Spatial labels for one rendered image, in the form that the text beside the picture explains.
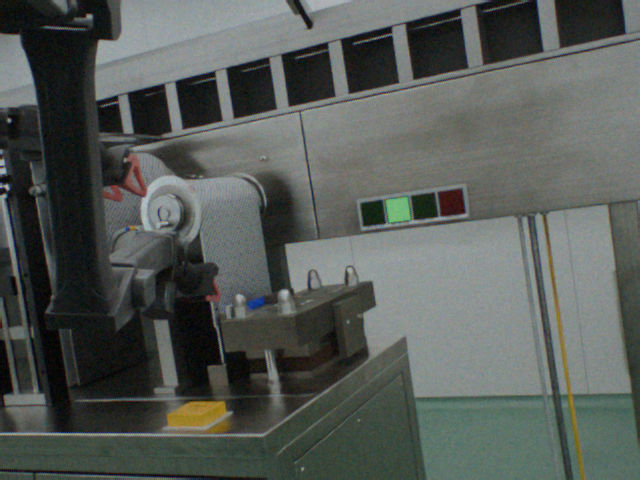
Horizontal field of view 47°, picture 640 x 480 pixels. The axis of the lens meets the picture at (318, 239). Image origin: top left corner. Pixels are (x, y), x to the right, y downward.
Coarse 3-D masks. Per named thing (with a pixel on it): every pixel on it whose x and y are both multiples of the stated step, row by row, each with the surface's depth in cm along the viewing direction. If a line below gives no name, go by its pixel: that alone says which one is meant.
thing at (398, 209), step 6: (402, 198) 161; (390, 204) 162; (396, 204) 161; (402, 204) 161; (408, 204) 160; (390, 210) 162; (396, 210) 162; (402, 210) 161; (408, 210) 160; (390, 216) 162; (396, 216) 162; (402, 216) 161; (408, 216) 161; (390, 222) 163
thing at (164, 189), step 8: (168, 184) 147; (160, 192) 148; (168, 192) 147; (176, 192) 146; (184, 192) 145; (152, 200) 149; (184, 200) 146; (192, 208) 145; (192, 216) 145; (152, 224) 150; (184, 224) 146; (192, 224) 145; (184, 232) 146
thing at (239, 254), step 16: (208, 240) 147; (224, 240) 153; (240, 240) 158; (256, 240) 164; (208, 256) 147; (224, 256) 152; (240, 256) 157; (256, 256) 163; (224, 272) 151; (240, 272) 157; (256, 272) 163; (224, 288) 151; (240, 288) 156; (256, 288) 162; (224, 304) 150
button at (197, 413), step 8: (184, 408) 122; (192, 408) 121; (200, 408) 121; (208, 408) 120; (216, 408) 121; (224, 408) 123; (168, 416) 120; (176, 416) 119; (184, 416) 119; (192, 416) 118; (200, 416) 117; (208, 416) 119; (216, 416) 121; (168, 424) 120; (176, 424) 120; (184, 424) 119; (192, 424) 118; (200, 424) 118
